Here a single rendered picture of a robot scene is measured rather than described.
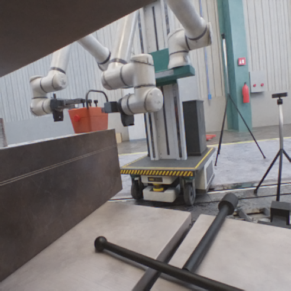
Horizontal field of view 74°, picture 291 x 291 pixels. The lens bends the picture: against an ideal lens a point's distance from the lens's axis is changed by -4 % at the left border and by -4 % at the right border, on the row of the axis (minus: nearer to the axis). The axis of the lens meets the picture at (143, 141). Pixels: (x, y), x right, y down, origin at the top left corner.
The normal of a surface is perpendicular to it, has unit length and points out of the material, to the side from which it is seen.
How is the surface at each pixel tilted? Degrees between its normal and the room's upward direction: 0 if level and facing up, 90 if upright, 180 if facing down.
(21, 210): 90
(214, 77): 90
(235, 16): 90
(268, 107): 90
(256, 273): 0
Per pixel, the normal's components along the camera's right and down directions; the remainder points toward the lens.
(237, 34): -0.06, 0.12
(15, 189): 0.92, -0.06
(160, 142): -0.46, 0.15
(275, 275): -0.11, -0.99
